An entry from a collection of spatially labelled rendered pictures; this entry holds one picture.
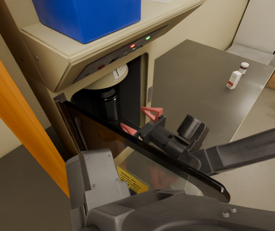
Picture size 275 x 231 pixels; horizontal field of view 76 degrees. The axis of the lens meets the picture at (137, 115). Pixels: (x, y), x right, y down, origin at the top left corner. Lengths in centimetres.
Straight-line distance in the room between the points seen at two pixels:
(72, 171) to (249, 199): 179
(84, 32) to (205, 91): 96
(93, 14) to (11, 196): 72
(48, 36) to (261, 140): 42
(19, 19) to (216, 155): 43
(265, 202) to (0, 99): 196
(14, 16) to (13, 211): 65
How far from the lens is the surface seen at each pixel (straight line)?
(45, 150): 29
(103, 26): 23
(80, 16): 21
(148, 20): 28
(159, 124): 53
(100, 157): 22
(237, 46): 335
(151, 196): 17
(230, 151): 45
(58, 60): 23
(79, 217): 23
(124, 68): 50
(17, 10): 30
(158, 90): 106
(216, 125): 94
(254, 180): 204
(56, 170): 33
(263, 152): 44
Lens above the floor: 160
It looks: 47 degrees down
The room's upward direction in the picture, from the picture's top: straight up
